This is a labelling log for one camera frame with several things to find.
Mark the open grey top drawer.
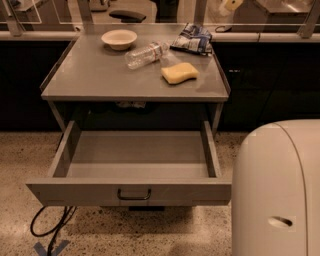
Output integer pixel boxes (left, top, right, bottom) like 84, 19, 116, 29
26, 121, 231, 207

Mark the black drawer handle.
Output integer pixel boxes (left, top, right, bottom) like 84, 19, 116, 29
117, 189, 152, 201

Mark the yellow sponge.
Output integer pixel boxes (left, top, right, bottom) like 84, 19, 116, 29
161, 62, 199, 84

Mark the clear plastic water bottle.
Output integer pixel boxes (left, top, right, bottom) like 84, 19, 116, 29
125, 41, 170, 70

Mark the blue chip bag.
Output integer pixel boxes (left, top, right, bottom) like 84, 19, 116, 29
170, 23, 213, 55

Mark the white railing ledge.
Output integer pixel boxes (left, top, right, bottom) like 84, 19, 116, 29
0, 31, 320, 43

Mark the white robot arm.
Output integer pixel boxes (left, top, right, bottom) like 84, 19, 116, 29
219, 0, 320, 256

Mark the black chair armrest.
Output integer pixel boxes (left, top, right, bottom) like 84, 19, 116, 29
109, 10, 146, 23

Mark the grey metal cabinet table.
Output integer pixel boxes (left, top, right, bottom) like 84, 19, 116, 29
39, 23, 231, 136

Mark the black floor cable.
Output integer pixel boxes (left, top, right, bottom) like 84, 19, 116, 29
29, 205, 77, 256

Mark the white paper bowl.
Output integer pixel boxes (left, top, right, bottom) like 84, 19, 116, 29
101, 29, 137, 51

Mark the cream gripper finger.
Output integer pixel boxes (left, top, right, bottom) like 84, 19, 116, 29
224, 0, 244, 12

